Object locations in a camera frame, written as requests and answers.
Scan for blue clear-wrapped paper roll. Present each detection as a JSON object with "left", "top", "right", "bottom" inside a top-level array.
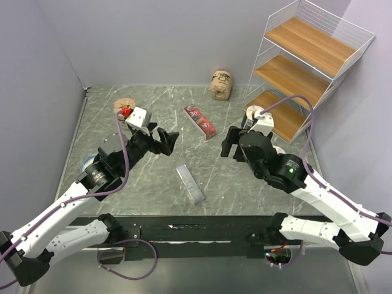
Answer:
[{"left": 80, "top": 154, "right": 96, "bottom": 172}]

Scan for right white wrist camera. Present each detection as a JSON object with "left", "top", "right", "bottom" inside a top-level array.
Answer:
[{"left": 250, "top": 111, "right": 274, "bottom": 136}]

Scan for top wooden shelf board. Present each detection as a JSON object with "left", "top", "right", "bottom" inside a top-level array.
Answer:
[{"left": 266, "top": 17, "right": 355, "bottom": 78}]

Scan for white wire shelf rack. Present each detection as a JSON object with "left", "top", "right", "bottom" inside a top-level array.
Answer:
[{"left": 243, "top": 1, "right": 375, "bottom": 134}]

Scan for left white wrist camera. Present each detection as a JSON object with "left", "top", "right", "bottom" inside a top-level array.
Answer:
[{"left": 125, "top": 107, "right": 151, "bottom": 135}]

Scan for middle wooden shelf board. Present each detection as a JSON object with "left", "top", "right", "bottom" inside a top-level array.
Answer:
[{"left": 254, "top": 55, "right": 329, "bottom": 107}]

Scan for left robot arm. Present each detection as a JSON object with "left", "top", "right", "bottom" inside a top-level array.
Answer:
[{"left": 1, "top": 122, "right": 179, "bottom": 287}]

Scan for brown wrapped paper roll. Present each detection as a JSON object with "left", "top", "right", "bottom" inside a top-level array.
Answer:
[{"left": 113, "top": 98, "right": 136, "bottom": 121}]

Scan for silver toothpaste box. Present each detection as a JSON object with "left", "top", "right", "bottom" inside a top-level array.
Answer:
[{"left": 176, "top": 165, "right": 205, "bottom": 204}]

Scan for black wrapped paper roll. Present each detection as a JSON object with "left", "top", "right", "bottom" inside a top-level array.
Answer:
[{"left": 245, "top": 105, "right": 263, "bottom": 126}]

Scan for bottom wooden shelf board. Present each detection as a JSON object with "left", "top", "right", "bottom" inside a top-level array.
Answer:
[{"left": 244, "top": 89, "right": 308, "bottom": 144}]

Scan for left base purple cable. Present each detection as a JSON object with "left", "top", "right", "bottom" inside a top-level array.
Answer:
[{"left": 97, "top": 238, "right": 159, "bottom": 280}]

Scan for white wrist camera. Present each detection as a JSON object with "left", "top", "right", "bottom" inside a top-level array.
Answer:
[
  {"left": 250, "top": 111, "right": 274, "bottom": 136},
  {"left": 125, "top": 107, "right": 151, "bottom": 135}
]

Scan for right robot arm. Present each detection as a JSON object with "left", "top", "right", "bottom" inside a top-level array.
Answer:
[{"left": 221, "top": 115, "right": 391, "bottom": 266}]

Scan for wooden shelf board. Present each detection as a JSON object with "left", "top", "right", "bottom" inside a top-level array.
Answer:
[
  {"left": 254, "top": 55, "right": 329, "bottom": 107},
  {"left": 244, "top": 89, "right": 308, "bottom": 144},
  {"left": 266, "top": 17, "right": 355, "bottom": 78}
]

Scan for brown roll with bear print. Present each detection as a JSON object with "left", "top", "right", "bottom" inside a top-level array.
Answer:
[{"left": 209, "top": 70, "right": 233, "bottom": 100}]

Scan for blue printed paper roll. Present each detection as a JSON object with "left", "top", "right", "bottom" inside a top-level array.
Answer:
[{"left": 273, "top": 145, "right": 285, "bottom": 154}]

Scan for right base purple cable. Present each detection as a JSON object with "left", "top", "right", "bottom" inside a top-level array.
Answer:
[{"left": 269, "top": 239, "right": 307, "bottom": 270}]

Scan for red toothpaste box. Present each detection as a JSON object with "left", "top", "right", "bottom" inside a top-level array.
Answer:
[{"left": 183, "top": 104, "right": 216, "bottom": 140}]

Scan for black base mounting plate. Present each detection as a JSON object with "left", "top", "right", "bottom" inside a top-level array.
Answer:
[{"left": 66, "top": 216, "right": 307, "bottom": 262}]

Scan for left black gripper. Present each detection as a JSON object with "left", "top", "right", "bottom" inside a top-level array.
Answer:
[{"left": 118, "top": 122, "right": 178, "bottom": 175}]

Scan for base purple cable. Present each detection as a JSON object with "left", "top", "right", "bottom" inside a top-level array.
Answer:
[
  {"left": 97, "top": 238, "right": 159, "bottom": 280},
  {"left": 269, "top": 239, "right": 307, "bottom": 270}
]

